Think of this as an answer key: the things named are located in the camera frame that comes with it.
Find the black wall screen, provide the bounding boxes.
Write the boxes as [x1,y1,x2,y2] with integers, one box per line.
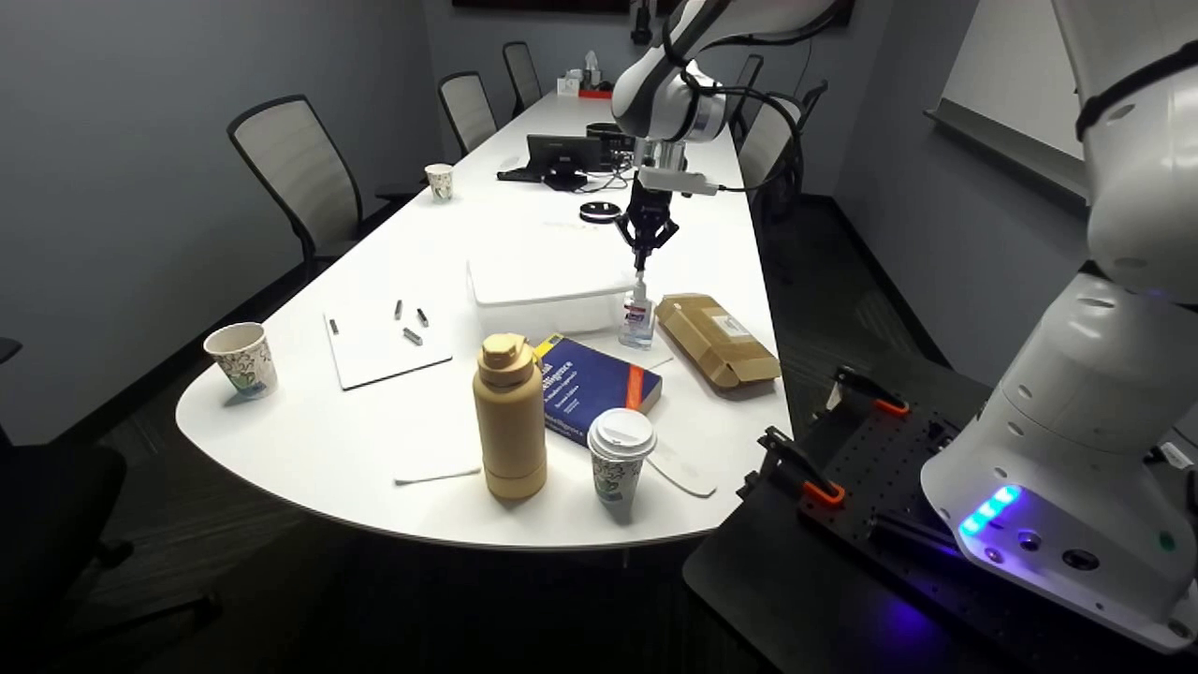
[450,0,633,20]

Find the mesh office chair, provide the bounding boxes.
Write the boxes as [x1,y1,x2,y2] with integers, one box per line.
[435,67,502,157]
[225,91,367,267]
[735,47,835,202]
[499,36,545,113]

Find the clear spray bottle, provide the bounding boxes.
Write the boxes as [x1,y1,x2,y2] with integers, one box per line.
[613,267,661,351]

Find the white wall board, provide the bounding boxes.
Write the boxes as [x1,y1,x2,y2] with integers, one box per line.
[928,0,1097,202]

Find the black clamp orange handle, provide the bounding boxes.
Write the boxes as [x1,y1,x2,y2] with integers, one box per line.
[824,364,913,422]
[752,422,855,512]

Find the taped cardboard box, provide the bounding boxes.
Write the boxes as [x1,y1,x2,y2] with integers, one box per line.
[651,292,781,399]

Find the tan water bottle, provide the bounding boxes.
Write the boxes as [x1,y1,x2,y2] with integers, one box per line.
[469,331,554,508]

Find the white lidded plastic container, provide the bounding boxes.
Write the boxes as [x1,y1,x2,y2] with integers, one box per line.
[464,234,641,344]

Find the white rounded flat sheet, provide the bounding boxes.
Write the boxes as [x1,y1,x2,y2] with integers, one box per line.
[644,452,724,502]

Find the white notepad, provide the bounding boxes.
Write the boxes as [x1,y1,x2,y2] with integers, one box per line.
[318,292,460,397]

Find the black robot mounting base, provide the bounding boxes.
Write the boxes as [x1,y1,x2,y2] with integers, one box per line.
[678,358,1198,674]

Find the coffee cup with white lid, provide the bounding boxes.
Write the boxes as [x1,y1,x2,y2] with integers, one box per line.
[585,405,661,525]

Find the blue and yellow book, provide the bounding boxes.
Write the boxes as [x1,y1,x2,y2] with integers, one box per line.
[535,333,668,448]

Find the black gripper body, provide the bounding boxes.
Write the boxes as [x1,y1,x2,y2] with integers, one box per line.
[613,171,685,247]

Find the black adapter box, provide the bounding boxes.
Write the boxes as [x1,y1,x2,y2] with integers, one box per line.
[585,121,644,171]

